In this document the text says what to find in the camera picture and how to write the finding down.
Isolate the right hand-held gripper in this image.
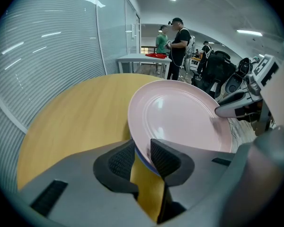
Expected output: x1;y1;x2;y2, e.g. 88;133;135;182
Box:
214;54;281;137

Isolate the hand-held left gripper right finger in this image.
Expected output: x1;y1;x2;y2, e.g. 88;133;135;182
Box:
150;138;237;224

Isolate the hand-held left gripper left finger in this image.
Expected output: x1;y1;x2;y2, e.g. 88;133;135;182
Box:
19;140;157;227

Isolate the big pink plate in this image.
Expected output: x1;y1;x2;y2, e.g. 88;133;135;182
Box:
127;79;233;154

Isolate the big blue plate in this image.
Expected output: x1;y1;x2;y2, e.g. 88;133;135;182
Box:
130;136;161;177

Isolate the black office chair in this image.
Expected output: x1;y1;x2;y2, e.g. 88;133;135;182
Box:
191;50;237;99

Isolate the black white glossy machine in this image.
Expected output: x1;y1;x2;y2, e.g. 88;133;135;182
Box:
224;57;254;96

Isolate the red tray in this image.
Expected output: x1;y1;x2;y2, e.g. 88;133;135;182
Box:
145;52;168;59

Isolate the white table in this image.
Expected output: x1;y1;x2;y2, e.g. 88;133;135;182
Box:
116;53;172;74

